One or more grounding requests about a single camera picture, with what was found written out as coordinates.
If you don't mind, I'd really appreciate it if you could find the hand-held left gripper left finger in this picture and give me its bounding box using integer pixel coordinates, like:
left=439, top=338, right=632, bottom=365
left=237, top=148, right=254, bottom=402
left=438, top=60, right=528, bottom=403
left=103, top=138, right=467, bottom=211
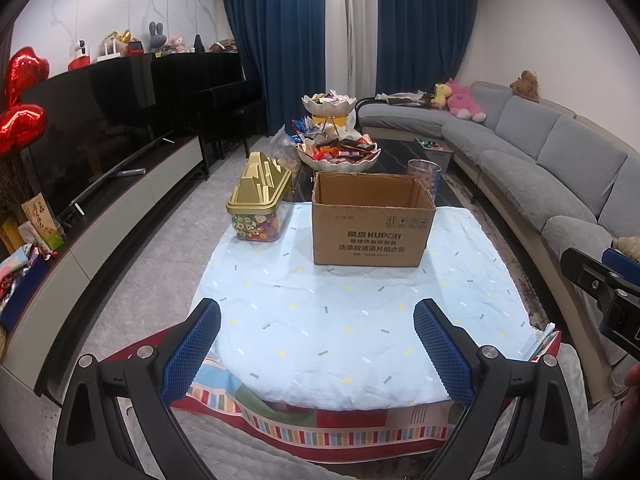
left=52, top=298, right=222, bottom=480

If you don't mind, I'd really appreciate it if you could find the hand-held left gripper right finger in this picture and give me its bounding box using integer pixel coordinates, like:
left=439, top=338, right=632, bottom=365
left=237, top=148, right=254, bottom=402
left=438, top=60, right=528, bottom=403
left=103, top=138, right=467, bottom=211
left=412, top=298, right=583, bottom=480

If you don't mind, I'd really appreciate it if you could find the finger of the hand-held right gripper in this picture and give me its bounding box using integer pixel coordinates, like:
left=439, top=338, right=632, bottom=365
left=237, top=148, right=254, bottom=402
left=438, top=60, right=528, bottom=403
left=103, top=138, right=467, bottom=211
left=601, top=248, right=640, bottom=275
left=559, top=247, right=617, bottom=302

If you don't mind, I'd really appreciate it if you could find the brown cardboard box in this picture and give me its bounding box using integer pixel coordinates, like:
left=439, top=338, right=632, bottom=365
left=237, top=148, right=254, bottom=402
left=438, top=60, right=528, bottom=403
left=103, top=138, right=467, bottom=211
left=312, top=171, right=437, bottom=267

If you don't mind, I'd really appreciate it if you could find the person's right hand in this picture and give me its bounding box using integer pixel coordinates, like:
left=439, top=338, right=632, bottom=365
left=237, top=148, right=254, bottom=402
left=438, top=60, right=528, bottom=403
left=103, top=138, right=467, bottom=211
left=595, top=364, right=640, bottom=480

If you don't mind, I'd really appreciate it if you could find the light blue patterned cloth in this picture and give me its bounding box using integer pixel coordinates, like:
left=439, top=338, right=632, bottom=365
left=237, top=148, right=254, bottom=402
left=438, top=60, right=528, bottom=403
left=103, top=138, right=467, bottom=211
left=190, top=200, right=536, bottom=406

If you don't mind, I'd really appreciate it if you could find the grey curved sofa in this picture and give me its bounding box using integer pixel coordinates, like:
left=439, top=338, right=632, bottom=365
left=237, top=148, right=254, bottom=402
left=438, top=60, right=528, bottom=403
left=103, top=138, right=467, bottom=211
left=357, top=81, right=640, bottom=401

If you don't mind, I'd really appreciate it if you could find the striped colourful mat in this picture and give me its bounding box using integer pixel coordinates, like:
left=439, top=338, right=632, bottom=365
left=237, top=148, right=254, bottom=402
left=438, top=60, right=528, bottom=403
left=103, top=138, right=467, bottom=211
left=100, top=330, right=563, bottom=456

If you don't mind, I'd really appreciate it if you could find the grey television cabinet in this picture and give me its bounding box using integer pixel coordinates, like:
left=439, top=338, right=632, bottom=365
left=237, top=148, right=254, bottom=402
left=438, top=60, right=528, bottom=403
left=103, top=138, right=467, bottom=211
left=0, top=135, right=208, bottom=396

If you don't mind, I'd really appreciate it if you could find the clear jar of chocolate balls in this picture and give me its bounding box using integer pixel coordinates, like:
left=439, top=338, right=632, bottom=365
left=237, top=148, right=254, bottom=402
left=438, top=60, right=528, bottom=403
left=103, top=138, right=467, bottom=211
left=407, top=159, right=443, bottom=206

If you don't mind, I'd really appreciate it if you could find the gold-lidded clear candy container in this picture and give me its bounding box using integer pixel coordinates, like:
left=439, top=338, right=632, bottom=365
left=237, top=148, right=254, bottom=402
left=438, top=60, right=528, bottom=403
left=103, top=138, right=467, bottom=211
left=226, top=151, right=293, bottom=243

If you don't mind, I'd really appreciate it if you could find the blue open box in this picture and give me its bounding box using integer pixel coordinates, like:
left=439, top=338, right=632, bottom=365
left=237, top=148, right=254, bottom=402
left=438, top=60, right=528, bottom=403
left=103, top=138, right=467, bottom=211
left=0, top=242, right=51, bottom=331

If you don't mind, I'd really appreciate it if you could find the grey storage bin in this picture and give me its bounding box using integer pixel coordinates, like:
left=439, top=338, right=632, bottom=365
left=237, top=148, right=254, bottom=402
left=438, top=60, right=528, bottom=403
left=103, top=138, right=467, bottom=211
left=415, top=137, right=453, bottom=166

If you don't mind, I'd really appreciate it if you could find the brown plush toy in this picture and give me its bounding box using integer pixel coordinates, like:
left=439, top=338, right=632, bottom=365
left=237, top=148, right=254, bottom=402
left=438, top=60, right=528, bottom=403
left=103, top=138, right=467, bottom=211
left=510, top=70, right=541, bottom=103

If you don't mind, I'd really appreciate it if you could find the pink plush toy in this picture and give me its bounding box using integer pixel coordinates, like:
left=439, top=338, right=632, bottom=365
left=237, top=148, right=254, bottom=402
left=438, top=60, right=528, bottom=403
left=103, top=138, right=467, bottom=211
left=445, top=78, right=487, bottom=122

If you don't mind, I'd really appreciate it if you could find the brown paper gift bag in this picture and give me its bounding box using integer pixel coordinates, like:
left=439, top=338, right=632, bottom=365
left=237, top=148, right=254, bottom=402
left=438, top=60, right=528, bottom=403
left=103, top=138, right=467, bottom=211
left=20, top=197, right=48, bottom=241

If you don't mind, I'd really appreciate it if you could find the two-tier shell dish stand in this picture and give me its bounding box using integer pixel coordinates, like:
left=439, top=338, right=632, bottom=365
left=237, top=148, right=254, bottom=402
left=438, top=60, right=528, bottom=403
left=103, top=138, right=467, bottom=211
left=296, top=94, right=381, bottom=173

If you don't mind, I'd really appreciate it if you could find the clear plastic bag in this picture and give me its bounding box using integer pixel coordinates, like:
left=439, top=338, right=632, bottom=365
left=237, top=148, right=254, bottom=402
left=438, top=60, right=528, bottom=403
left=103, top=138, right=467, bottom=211
left=270, top=127, right=301, bottom=161

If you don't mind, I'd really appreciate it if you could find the pile of clothes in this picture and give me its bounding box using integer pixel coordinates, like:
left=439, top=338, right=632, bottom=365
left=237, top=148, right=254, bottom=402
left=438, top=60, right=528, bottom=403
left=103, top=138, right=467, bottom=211
left=387, top=91, right=436, bottom=107

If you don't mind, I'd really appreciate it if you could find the large black television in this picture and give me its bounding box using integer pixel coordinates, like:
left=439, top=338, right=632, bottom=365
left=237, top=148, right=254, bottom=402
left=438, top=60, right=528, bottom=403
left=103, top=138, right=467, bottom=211
left=17, top=67, right=176, bottom=221

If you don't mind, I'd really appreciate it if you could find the black upright piano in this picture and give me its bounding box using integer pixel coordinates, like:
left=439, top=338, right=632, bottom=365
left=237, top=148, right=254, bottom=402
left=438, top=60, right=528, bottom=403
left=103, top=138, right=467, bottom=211
left=150, top=51, right=266, bottom=161

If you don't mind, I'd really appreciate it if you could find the red heart foil balloon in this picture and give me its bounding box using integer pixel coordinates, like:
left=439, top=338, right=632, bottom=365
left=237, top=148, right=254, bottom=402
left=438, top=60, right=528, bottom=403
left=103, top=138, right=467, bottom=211
left=5, top=47, right=51, bottom=106
left=0, top=102, right=48, bottom=156

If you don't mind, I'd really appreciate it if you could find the blue curtain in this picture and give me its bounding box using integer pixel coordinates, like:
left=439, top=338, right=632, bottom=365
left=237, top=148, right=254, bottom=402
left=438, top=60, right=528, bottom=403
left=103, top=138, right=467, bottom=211
left=376, top=0, right=481, bottom=101
left=217, top=0, right=328, bottom=136

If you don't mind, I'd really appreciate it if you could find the grey rabbit plush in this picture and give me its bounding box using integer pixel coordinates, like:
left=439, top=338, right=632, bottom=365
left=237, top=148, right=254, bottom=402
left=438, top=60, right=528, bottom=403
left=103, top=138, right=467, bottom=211
left=148, top=21, right=168, bottom=53

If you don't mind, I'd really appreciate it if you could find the white sheer curtain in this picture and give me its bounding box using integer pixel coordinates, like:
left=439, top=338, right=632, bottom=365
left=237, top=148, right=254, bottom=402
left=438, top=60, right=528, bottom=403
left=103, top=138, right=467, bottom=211
left=324, top=0, right=379, bottom=98

